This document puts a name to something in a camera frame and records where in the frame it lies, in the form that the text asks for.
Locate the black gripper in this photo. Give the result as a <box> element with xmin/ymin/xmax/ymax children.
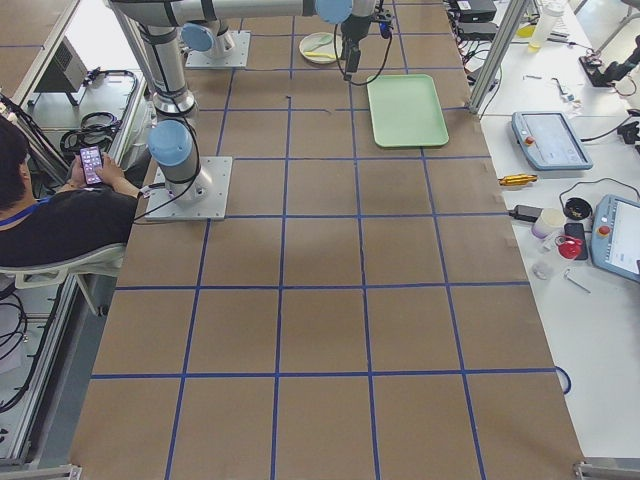
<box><xmin>341</xmin><ymin>14</ymin><xmax>373</xmax><ymax>75</ymax></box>

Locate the yellow plastic fork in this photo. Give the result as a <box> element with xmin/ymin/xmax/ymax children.
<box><xmin>303</xmin><ymin>51</ymin><xmax>336</xmax><ymax>60</ymax></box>

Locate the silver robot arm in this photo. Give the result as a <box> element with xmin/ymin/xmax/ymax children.
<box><xmin>181</xmin><ymin>20</ymin><xmax>235</xmax><ymax>59</ymax></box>
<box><xmin>112</xmin><ymin>1</ymin><xmax>382</xmax><ymax>200</ymax></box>

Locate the green plastic spoon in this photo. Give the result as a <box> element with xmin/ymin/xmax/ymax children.
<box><xmin>303</xmin><ymin>33</ymin><xmax>333</xmax><ymax>51</ymax></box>

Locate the green plastic tray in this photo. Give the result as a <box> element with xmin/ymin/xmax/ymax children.
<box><xmin>367</xmin><ymin>74</ymin><xmax>449</xmax><ymax>148</ymax></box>

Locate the far teach pendant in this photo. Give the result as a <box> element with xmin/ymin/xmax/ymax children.
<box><xmin>511</xmin><ymin>111</ymin><xmax>593</xmax><ymax>171</ymax></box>

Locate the teach pendant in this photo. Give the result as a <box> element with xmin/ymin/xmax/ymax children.
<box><xmin>590</xmin><ymin>194</ymin><xmax>639</xmax><ymax>282</ymax></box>
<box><xmin>511</xmin><ymin>111</ymin><xmax>593</xmax><ymax>171</ymax></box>

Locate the black power adapter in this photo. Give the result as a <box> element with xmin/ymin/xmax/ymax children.
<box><xmin>508</xmin><ymin>204</ymin><xmax>543</xmax><ymax>223</ymax></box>

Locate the white cup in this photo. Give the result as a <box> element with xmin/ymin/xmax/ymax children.
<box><xmin>531</xmin><ymin>208</ymin><xmax>566</xmax><ymax>239</ymax></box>

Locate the smartphone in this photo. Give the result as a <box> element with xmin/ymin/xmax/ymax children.
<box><xmin>79</xmin><ymin>146</ymin><xmax>103</xmax><ymax>186</ymax></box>

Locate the red round object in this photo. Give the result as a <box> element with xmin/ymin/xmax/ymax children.
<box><xmin>555</xmin><ymin>234</ymin><xmax>583</xmax><ymax>260</ymax></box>

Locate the seated person in black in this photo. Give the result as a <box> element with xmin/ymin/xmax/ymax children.
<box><xmin>1</xmin><ymin>118</ymin><xmax>140</xmax><ymax>267</ymax></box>

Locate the near teach pendant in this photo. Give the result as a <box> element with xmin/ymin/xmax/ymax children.
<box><xmin>590</xmin><ymin>194</ymin><xmax>639</xmax><ymax>282</ymax></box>

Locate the white office chair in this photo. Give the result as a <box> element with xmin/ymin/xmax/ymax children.
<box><xmin>1</xmin><ymin>243</ymin><xmax>126</xmax><ymax>316</ymax></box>

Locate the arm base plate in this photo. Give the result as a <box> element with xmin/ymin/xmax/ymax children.
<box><xmin>185</xmin><ymin>30</ymin><xmax>251</xmax><ymax>70</ymax></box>
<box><xmin>144</xmin><ymin>156</ymin><xmax>233</xmax><ymax>221</ymax></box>

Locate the aluminium frame post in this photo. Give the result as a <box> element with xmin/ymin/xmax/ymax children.
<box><xmin>468</xmin><ymin>0</ymin><xmax>527</xmax><ymax>114</ymax></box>

